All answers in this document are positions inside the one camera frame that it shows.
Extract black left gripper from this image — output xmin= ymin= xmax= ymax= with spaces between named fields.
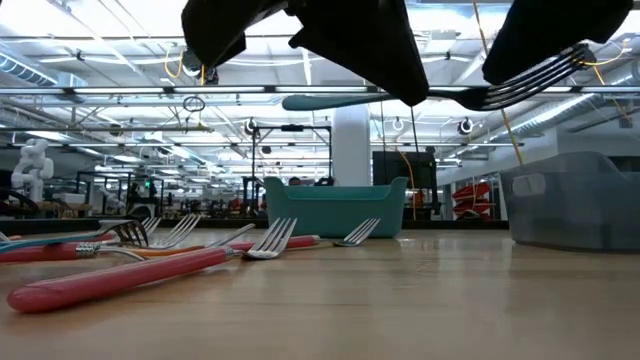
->
xmin=180 ymin=0 xmax=431 ymax=108

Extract teal handled fork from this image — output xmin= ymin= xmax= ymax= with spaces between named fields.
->
xmin=0 ymin=218 xmax=150 ymax=254
xmin=281 ymin=43 xmax=598 ymax=113

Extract white round pillar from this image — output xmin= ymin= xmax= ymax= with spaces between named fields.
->
xmin=331 ymin=107 xmax=372 ymax=187

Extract black screen panel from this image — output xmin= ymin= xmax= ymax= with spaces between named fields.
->
xmin=372 ymin=150 xmax=441 ymax=221

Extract teal plastic bin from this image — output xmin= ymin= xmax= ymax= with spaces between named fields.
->
xmin=263 ymin=175 xmax=409 ymax=240

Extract red storage bins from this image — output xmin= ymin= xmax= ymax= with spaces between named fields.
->
xmin=451 ymin=181 xmax=494 ymax=220

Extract grey translucent plastic bin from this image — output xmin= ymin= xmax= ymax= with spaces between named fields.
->
xmin=499 ymin=151 xmax=640 ymax=252

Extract silver ventilation duct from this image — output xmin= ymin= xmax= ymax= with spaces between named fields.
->
xmin=492 ymin=59 xmax=640 ymax=146
xmin=0 ymin=52 xmax=89 ymax=89

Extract black gantry frame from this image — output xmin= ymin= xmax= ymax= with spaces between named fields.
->
xmin=251 ymin=124 xmax=334 ymax=187

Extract yellow hanging cable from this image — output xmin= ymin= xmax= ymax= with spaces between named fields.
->
xmin=472 ymin=0 xmax=525 ymax=167

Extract orange hanging cable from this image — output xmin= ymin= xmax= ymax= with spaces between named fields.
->
xmin=398 ymin=151 xmax=418 ymax=221

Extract black ceiling cable reel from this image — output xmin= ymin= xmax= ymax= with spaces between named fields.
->
xmin=180 ymin=47 xmax=221 ymax=86

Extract black coiled cable loop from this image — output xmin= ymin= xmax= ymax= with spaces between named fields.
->
xmin=182 ymin=95 xmax=207 ymax=114

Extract black aluminium table frame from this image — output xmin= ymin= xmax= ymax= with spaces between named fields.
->
xmin=0 ymin=217 xmax=511 ymax=231

